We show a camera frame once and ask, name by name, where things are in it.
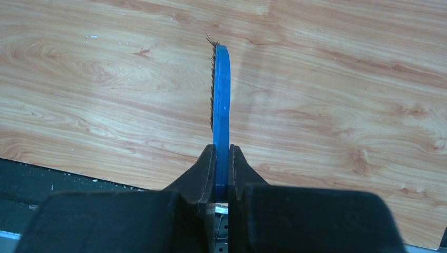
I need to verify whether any blue hand brush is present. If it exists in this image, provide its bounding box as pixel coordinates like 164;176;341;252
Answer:
207;35;231;203

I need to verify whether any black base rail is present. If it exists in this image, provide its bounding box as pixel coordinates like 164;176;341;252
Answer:
0;157;148;235

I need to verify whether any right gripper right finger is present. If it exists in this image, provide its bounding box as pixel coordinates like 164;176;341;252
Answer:
228;144;268;252

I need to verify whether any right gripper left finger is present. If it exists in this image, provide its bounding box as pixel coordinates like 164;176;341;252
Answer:
165;144;217;252

